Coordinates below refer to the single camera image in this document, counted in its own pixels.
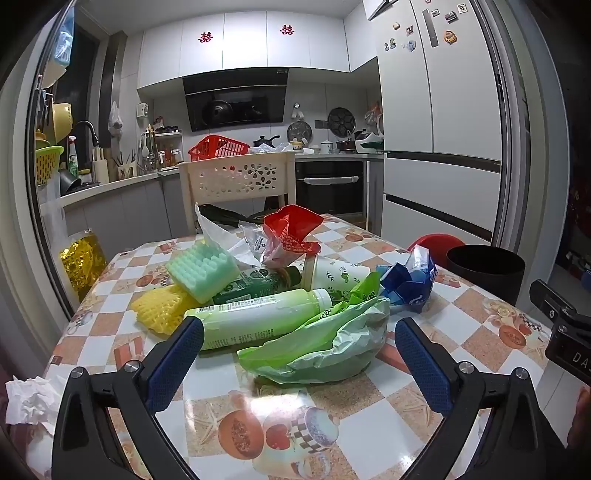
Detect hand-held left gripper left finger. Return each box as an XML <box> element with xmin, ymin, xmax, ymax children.
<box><xmin>52</xmin><ymin>316</ymin><xmax>206</xmax><ymax>480</ymax></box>

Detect black range hood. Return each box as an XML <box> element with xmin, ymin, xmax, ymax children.
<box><xmin>182</xmin><ymin>68</ymin><xmax>290</xmax><ymax>132</ymax></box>

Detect white plastic bag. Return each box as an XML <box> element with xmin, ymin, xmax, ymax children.
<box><xmin>194</xmin><ymin>202</ymin><xmax>259</xmax><ymax>267</ymax></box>

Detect black built-in oven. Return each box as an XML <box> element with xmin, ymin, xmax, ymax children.
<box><xmin>294</xmin><ymin>159</ymin><xmax>368</xmax><ymax>217</ymax></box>

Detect black bag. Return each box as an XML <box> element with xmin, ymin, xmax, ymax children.
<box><xmin>198</xmin><ymin>203</ymin><xmax>269</xmax><ymax>228</ymax></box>

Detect green plastic bag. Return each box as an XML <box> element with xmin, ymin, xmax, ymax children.
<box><xmin>236</xmin><ymin>272</ymin><xmax>391</xmax><ymax>385</ymax></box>

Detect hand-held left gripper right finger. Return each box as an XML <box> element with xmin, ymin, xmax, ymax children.
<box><xmin>394</xmin><ymin>316</ymin><xmax>566</xmax><ymax>480</ymax></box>

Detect white leaf print paper cup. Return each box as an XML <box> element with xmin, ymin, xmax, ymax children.
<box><xmin>302</xmin><ymin>255</ymin><xmax>370</xmax><ymax>303</ymax></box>

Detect white knife block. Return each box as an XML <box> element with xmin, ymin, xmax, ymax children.
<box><xmin>91</xmin><ymin>147</ymin><xmax>110</xmax><ymax>184</ymax></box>

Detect white upper cabinets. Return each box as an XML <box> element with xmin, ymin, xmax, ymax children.
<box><xmin>136</xmin><ymin>9</ymin><xmax>379</xmax><ymax>90</ymax></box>

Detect person's right hand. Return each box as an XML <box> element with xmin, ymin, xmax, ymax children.
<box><xmin>567</xmin><ymin>387</ymin><xmax>591</xmax><ymax>445</ymax></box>

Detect black trash bin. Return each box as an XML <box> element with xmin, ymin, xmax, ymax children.
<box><xmin>445</xmin><ymin>244</ymin><xmax>526</xmax><ymax>305</ymax></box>

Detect white green kitchen appliance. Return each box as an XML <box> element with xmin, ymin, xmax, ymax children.
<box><xmin>358</xmin><ymin>130</ymin><xmax>385</xmax><ymax>153</ymax></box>

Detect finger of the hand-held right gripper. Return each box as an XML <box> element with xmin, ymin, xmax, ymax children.
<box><xmin>529</xmin><ymin>279</ymin><xmax>591</xmax><ymax>330</ymax></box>

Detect light green plastic bottle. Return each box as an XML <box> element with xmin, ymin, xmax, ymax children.
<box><xmin>185</xmin><ymin>288</ymin><xmax>333</xmax><ymax>352</ymax></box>

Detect crumpled blue package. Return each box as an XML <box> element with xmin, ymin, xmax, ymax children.
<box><xmin>375</xmin><ymin>244</ymin><xmax>438</xmax><ymax>315</ymax></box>

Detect mint green wavy sponge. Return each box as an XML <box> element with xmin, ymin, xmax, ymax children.
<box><xmin>165</xmin><ymin>242</ymin><xmax>241</xmax><ymax>305</ymax></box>

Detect red plastic stool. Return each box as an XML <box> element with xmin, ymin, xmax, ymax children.
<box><xmin>407</xmin><ymin>234</ymin><xmax>466</xmax><ymax>268</ymax></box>

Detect clear printed plastic bag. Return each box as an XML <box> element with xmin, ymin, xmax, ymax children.
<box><xmin>238</xmin><ymin>222</ymin><xmax>279</xmax><ymax>268</ymax></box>

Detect white refrigerator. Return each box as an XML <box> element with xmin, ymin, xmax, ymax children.
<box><xmin>372</xmin><ymin>0</ymin><xmax>504</xmax><ymax>245</ymax></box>

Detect beige cutout plastic chair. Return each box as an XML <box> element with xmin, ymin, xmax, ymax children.
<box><xmin>178</xmin><ymin>152</ymin><xmax>297</xmax><ymax>236</ymax></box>

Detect red plastic basket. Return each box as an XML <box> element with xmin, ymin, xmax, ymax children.
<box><xmin>188</xmin><ymin>135</ymin><xmax>251</xmax><ymax>162</ymax></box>

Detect black kitchen faucet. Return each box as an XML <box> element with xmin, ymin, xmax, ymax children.
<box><xmin>71</xmin><ymin>121</ymin><xmax>101</xmax><ymax>171</ymax></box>

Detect yellow colander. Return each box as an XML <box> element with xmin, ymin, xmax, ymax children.
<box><xmin>52</xmin><ymin>102</ymin><xmax>74</xmax><ymax>144</ymax></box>

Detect crumpled white tissue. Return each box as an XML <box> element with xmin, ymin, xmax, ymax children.
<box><xmin>6</xmin><ymin>375</ymin><xmax>68</xmax><ymax>435</ymax></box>

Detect grey sliding door frame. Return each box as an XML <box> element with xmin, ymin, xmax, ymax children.
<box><xmin>480</xmin><ymin>0</ymin><xmax>571</xmax><ymax>259</ymax></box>

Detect gold foil bag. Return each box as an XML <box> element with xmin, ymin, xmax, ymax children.
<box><xmin>58</xmin><ymin>231</ymin><xmax>108</xmax><ymax>303</ymax></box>

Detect dark hanging mould pan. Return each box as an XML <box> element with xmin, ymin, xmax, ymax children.
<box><xmin>327</xmin><ymin>107</ymin><xmax>356</xmax><ymax>137</ymax></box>

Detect grey hanging steamer plate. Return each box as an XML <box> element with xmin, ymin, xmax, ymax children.
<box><xmin>286</xmin><ymin>122</ymin><xmax>315</xmax><ymax>144</ymax></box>

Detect dark green bottle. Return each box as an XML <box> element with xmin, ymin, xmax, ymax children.
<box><xmin>212</xmin><ymin>265</ymin><xmax>302</xmax><ymax>305</ymax></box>

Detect red plastic bag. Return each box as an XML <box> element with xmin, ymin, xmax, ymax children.
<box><xmin>263</xmin><ymin>204</ymin><xmax>325</xmax><ymax>269</ymax></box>

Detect green plastic colander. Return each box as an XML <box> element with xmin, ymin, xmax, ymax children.
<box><xmin>34</xmin><ymin>145</ymin><xmax>64</xmax><ymax>185</ymax></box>

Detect yellow wavy sponge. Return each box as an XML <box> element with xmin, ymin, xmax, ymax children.
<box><xmin>130</xmin><ymin>284</ymin><xmax>199</xmax><ymax>334</ymax></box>

